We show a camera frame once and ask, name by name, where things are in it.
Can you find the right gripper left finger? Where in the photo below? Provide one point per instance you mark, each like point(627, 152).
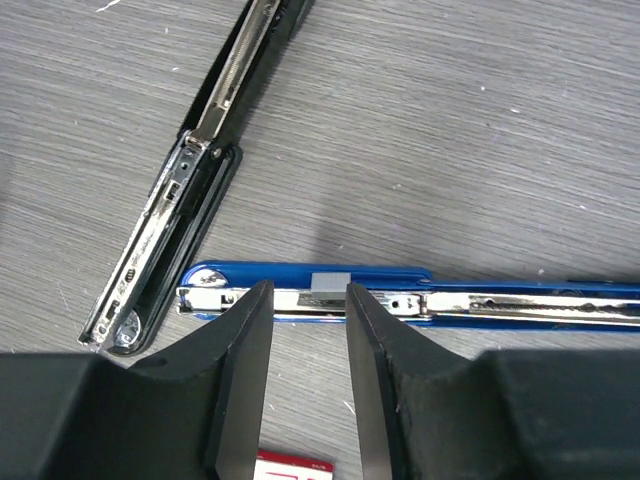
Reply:
point(190, 411)

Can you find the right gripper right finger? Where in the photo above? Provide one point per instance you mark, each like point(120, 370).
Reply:
point(424, 412)

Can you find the red white staple box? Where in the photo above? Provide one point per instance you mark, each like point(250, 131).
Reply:
point(279, 466)

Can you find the silver staple strip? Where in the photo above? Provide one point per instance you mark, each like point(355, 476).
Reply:
point(330, 286)

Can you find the black stapler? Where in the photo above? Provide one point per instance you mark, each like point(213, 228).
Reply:
point(192, 182)

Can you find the blue stapler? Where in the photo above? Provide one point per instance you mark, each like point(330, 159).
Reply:
point(210, 288)

